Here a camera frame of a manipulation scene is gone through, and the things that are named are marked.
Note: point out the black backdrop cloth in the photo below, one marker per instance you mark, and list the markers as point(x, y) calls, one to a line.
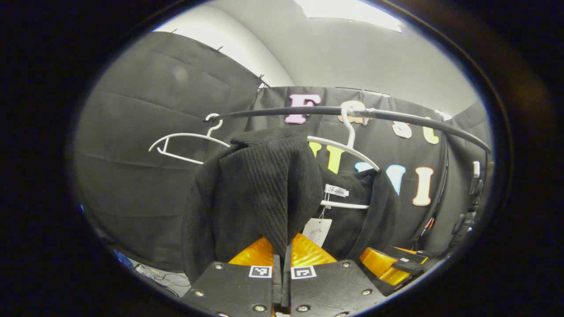
point(141, 154)

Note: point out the black tripod stand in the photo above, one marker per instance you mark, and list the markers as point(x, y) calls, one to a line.
point(475, 185)

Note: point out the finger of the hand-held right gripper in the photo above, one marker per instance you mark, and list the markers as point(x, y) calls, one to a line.
point(410, 264)

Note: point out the black metal clothes rack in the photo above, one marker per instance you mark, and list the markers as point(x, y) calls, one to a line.
point(286, 111)

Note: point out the white plastic clothes hanger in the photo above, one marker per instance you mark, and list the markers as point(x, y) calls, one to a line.
point(189, 134)
point(350, 132)

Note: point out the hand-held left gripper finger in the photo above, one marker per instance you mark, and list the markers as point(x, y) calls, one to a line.
point(286, 286)
point(277, 286)

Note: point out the black knit sweater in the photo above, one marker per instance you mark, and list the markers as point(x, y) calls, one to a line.
point(255, 189)

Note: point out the large ceiling light panel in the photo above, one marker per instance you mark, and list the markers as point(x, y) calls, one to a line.
point(348, 13)

